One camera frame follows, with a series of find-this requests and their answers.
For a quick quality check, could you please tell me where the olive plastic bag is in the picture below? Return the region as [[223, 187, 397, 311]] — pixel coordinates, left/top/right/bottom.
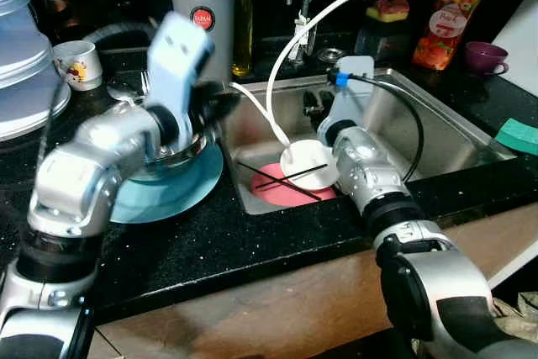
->
[[488, 292, 538, 343]]

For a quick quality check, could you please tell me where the white board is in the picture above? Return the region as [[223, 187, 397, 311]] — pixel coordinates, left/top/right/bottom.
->
[[490, 0, 538, 95]]

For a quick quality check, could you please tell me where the orange fruit print pouch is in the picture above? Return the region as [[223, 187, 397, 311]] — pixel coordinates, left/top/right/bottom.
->
[[412, 0, 486, 71]]

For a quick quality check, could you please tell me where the red yellow green sponge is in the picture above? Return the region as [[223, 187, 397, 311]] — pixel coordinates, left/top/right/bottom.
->
[[374, 0, 413, 24]]

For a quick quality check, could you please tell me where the white stacked food container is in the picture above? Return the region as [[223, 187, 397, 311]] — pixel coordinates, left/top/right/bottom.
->
[[0, 0, 72, 141]]

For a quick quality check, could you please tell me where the pink plate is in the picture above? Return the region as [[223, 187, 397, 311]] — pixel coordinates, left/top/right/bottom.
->
[[250, 161, 339, 206]]

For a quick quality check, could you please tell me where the white bowl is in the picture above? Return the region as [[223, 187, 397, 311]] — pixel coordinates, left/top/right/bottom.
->
[[279, 142, 340, 192]]

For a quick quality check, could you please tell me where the thin white tube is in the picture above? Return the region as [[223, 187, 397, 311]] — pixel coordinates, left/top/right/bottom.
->
[[229, 82, 282, 137]]

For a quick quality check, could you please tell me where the white mug cherry print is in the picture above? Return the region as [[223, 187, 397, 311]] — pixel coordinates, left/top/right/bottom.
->
[[52, 40, 103, 92]]

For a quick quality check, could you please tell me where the round chrome counter fitting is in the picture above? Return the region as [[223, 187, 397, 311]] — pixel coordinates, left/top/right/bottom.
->
[[318, 46, 347, 64]]

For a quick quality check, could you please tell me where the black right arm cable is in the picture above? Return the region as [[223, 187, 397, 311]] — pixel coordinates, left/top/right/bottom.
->
[[345, 73, 425, 183]]

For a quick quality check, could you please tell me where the stainless steel sink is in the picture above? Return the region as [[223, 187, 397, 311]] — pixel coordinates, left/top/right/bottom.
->
[[217, 67, 518, 217]]

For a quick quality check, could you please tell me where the stainless steel bowl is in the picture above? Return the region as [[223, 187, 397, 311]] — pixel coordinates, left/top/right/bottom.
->
[[126, 119, 211, 183]]

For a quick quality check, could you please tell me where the white flexible faucet hose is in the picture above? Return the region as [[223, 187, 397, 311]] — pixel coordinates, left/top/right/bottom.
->
[[266, 0, 379, 154]]

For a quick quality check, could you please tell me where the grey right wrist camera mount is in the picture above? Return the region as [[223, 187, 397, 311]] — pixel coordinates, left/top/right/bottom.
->
[[322, 55, 376, 137]]

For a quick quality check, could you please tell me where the light blue plate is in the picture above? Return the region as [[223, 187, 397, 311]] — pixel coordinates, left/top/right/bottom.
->
[[108, 142, 224, 225]]

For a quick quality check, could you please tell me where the dark sponge holder container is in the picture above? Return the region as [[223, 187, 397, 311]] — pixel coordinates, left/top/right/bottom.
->
[[357, 18, 413, 61]]

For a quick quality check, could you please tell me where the yellow oil bottle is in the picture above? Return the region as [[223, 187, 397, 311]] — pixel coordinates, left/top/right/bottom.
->
[[231, 0, 255, 78]]

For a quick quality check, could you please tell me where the tall grey canister red label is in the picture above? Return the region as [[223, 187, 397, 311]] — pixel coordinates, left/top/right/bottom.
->
[[166, 0, 238, 82]]

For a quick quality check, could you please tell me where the purple cup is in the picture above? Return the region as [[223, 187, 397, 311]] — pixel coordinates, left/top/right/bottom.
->
[[464, 40, 510, 77]]

